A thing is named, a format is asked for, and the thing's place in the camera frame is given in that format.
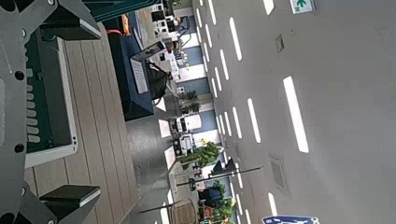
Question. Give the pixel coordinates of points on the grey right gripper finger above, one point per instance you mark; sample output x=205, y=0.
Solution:
x=74, y=23
x=73, y=199

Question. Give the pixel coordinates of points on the green plastic crate white rim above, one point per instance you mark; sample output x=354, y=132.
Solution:
x=46, y=124

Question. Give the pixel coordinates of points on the dark green plastic panel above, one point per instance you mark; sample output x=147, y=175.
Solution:
x=121, y=9

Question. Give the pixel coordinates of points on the orange item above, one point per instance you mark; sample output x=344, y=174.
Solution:
x=125, y=25

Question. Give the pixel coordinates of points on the dark flat monitor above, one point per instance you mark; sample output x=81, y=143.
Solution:
x=148, y=50

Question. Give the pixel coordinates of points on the blue cloth covered table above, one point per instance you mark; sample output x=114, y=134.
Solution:
x=127, y=84

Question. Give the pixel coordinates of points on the white shelf unit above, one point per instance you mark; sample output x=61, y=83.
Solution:
x=162, y=21

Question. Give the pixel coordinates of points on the black office chair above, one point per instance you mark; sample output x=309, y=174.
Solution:
x=157, y=81

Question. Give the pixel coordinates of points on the white machine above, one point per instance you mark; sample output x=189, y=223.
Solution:
x=182, y=137

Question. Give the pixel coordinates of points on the small potted plant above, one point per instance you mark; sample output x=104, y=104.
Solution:
x=193, y=107
x=190, y=95

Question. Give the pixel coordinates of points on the blue box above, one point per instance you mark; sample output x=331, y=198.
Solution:
x=211, y=196

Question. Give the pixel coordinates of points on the large green plant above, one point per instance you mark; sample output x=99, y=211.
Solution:
x=205, y=154

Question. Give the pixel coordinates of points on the green plant with flowers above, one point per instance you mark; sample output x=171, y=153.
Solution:
x=224, y=209

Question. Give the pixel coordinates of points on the long white ceiling light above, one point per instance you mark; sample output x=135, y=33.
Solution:
x=235, y=38
x=253, y=120
x=268, y=6
x=295, y=114

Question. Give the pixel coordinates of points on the square ceiling vent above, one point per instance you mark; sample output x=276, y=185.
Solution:
x=278, y=174
x=279, y=43

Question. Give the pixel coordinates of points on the green exit sign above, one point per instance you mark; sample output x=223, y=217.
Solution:
x=301, y=6

